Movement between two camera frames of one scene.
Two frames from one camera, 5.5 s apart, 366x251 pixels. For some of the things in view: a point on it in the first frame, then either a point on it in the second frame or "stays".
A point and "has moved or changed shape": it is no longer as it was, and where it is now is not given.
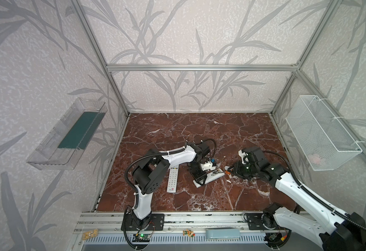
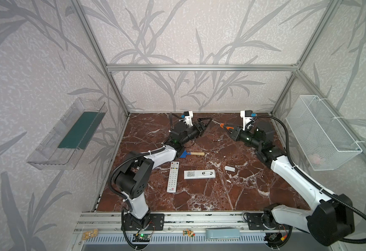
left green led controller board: [141, 238] stays
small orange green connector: [189, 232] stays
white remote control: [173, 179] stays
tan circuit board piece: [90, 234] stays
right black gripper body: [237, 168] to [236, 133]
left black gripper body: [198, 174] to [197, 127]
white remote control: [210, 176] has moved or changed shape
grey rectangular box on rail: [224, 233] stays
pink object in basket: [314, 159] stays
